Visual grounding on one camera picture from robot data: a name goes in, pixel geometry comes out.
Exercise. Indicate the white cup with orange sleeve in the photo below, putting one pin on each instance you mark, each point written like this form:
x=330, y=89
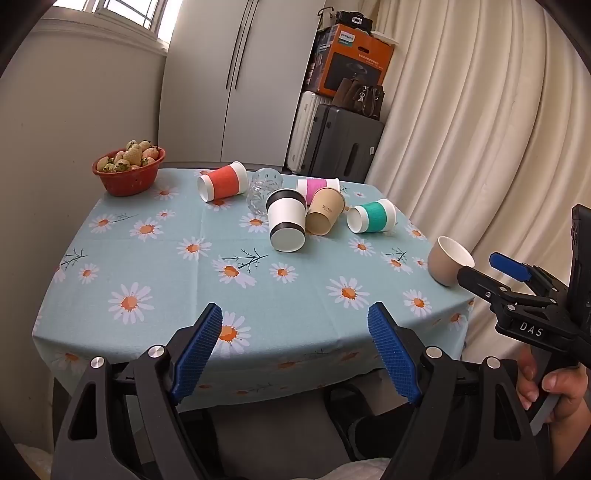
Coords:
x=224, y=181

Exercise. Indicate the black slipper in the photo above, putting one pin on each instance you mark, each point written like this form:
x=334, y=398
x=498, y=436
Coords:
x=364, y=429

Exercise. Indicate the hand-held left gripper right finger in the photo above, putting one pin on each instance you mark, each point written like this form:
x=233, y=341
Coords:
x=392, y=355

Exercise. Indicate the red basket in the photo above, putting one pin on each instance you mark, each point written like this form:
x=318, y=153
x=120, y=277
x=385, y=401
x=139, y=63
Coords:
x=127, y=182

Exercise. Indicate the brown paper cup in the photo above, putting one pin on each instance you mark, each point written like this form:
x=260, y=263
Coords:
x=323, y=212

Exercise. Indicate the dark grey suitcase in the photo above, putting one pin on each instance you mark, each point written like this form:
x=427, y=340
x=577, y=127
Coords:
x=341, y=143

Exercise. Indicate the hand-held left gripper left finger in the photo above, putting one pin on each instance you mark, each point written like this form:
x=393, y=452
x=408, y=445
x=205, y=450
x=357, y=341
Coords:
x=198, y=360

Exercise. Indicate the black camera bag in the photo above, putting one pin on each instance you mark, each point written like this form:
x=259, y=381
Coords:
x=353, y=21

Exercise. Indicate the cream curtain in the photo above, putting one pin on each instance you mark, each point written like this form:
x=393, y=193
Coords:
x=485, y=115

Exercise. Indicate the person's right hand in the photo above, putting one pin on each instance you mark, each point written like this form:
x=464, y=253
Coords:
x=565, y=392

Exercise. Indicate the pile of pale strawberries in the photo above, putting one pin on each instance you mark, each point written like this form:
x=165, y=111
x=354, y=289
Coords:
x=129, y=154

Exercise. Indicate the beige cup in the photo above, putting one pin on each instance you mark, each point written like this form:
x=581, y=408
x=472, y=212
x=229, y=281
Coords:
x=445, y=263

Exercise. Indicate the white cup with pink sleeve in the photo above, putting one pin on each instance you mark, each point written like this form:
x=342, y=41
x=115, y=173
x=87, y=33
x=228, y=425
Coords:
x=314, y=185

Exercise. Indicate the white refrigerator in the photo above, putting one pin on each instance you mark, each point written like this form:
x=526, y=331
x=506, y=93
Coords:
x=203, y=83

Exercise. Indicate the white cup with green sleeve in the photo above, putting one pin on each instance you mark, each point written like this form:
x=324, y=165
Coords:
x=376, y=214

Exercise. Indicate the blue daisy tablecloth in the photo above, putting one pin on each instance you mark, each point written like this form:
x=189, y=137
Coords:
x=152, y=277

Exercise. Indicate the orange and black cardboard box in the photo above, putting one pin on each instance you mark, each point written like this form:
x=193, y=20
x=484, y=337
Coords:
x=351, y=55

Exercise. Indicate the beige bag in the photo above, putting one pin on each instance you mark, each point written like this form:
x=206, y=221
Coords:
x=327, y=18

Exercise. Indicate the white suitcase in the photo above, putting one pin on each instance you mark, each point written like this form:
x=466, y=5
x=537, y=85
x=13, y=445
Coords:
x=302, y=129

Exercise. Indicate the window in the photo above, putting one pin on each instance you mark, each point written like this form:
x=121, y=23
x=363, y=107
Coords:
x=134, y=14

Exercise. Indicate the white cup with black bands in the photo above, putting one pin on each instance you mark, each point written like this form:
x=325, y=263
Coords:
x=286, y=217

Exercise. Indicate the dark brown handbag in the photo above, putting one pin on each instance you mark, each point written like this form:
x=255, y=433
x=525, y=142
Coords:
x=371, y=104

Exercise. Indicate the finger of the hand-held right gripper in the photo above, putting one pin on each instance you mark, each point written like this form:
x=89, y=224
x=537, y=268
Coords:
x=510, y=267
x=485, y=288

